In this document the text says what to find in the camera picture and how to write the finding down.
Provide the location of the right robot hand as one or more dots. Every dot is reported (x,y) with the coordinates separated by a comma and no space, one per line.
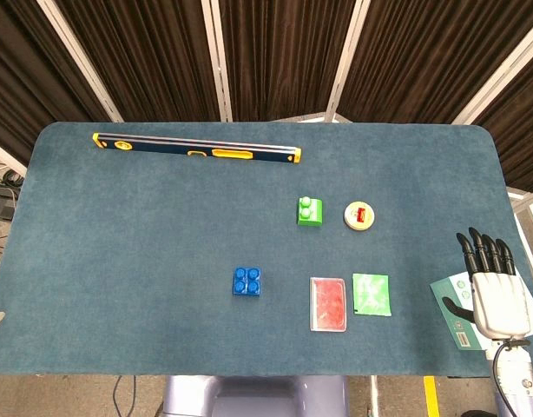
(500,304)

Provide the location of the green toy brick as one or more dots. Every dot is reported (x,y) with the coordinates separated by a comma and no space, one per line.
(310,211)

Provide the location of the blue toy brick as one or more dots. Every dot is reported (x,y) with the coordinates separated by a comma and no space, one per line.
(247,281)

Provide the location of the white and green product box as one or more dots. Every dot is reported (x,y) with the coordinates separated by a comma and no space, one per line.
(455,321)

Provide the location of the green sachet packet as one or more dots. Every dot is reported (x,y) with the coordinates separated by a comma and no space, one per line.
(371,294)

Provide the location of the robot torso base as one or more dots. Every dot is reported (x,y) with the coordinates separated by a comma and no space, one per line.
(258,397)

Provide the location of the teal table mat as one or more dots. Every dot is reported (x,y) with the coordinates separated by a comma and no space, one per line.
(162,260)

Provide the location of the blue and yellow spirit level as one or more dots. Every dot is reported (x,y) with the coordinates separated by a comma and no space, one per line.
(196,148)

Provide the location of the black floor equipment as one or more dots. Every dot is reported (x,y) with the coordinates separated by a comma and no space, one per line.
(1,204)

